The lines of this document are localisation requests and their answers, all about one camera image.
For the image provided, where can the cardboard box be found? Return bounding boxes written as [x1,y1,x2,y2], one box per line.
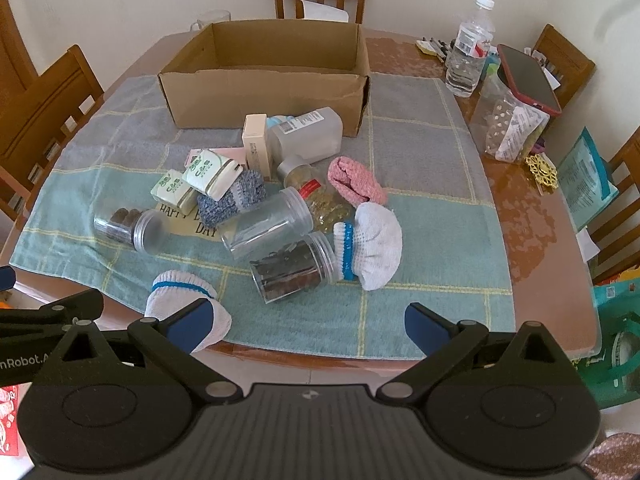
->
[157,19,372,138]

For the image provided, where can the clear plastic bag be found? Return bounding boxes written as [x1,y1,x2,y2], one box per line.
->
[467,72,551,163]

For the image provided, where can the row of black pens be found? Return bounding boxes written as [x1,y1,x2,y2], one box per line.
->
[420,36,456,63]

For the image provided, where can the cream carton box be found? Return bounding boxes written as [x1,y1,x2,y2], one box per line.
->
[242,114,273,181]

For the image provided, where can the blue grey knitted sock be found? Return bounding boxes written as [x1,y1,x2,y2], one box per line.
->
[196,169,267,235]

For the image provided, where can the red printed packet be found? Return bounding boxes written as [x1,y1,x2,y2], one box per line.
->
[0,385,31,456]

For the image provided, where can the white paper sheet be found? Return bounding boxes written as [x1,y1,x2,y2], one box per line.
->
[295,0,350,23]

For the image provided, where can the clear plastic jar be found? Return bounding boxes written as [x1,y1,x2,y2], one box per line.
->
[220,186,315,261]

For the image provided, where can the clear jar dark contents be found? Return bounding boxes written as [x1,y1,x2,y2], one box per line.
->
[93,207,170,253]
[249,231,338,306]

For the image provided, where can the white paper card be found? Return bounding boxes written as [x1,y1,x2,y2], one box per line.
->
[537,52,561,93]

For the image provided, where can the brown wooden panel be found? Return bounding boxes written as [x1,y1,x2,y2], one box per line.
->
[0,0,39,92]

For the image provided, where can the checked grey teal towel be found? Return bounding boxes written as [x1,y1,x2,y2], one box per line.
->
[10,72,516,361]

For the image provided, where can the red-cased phone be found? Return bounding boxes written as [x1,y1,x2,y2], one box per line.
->
[496,43,563,118]

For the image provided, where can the gold ornament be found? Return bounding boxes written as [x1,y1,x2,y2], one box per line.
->
[524,154,560,193]

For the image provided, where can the translucent white bottle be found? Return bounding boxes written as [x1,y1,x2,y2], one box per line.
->
[267,106,345,166]

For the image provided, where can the green printed bag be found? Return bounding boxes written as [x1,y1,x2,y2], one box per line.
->
[575,280,640,411]

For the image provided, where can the pink knitted sock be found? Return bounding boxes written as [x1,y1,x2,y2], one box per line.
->
[327,156,390,207]

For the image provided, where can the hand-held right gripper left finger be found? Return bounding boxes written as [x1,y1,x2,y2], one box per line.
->
[49,298,246,405]

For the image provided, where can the clear plastic water bottle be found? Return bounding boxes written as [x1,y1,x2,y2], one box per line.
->
[445,0,496,98]

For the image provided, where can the white sock blue cuff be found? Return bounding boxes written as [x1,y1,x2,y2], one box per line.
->
[144,270,233,354]
[332,202,404,292]

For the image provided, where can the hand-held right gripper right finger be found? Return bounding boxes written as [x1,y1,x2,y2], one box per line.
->
[376,302,572,404]

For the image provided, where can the gold capsule bottle red label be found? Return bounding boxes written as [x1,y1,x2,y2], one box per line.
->
[276,155,357,233]

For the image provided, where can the green white tissue packet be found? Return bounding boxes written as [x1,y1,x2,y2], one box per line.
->
[182,149,244,200]
[151,169,198,216]

